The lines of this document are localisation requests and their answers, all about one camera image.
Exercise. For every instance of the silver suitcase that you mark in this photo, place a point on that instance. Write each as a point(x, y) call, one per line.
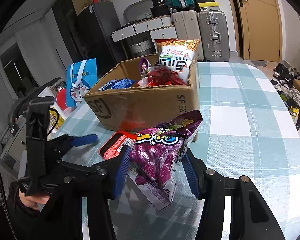
point(214, 34)

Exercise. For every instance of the white red noodle snack bag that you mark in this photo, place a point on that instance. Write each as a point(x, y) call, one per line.
point(173, 64)

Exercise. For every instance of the beige suitcase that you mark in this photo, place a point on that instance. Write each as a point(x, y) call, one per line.
point(187, 28)

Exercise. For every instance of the round desk mirror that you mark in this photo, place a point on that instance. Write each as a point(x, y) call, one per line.
point(138, 11)

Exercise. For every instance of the purple grape candy bag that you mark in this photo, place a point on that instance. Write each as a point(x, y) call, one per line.
point(155, 154)

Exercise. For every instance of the red pouch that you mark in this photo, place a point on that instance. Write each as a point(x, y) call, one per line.
point(61, 99)

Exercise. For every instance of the black refrigerator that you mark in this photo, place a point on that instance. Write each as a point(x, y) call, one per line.
point(88, 35)

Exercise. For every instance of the yellow orange box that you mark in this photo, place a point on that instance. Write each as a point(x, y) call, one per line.
point(57, 118)

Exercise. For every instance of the brown SF cardboard box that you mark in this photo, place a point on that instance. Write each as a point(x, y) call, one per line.
point(137, 108)

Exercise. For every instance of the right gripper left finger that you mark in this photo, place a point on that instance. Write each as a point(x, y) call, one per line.
point(108, 185)

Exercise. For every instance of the small red candy packet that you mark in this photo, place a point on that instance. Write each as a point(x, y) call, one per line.
point(113, 146)

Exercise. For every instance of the blue Doraemon tote bag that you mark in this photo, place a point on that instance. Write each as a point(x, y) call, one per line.
point(80, 78)

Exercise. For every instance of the blue cookie packet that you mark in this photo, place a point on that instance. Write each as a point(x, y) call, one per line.
point(117, 84)

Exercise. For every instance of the white drawer desk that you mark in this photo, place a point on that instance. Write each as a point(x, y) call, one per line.
point(153, 29)

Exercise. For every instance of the left hand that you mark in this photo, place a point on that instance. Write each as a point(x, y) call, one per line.
point(35, 201)

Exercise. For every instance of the wooden door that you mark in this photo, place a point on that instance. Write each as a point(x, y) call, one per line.
point(261, 29)

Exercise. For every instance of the woven laundry basket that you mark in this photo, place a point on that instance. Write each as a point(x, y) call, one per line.
point(141, 49)

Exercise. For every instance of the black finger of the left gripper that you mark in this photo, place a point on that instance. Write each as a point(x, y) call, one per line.
point(83, 140)

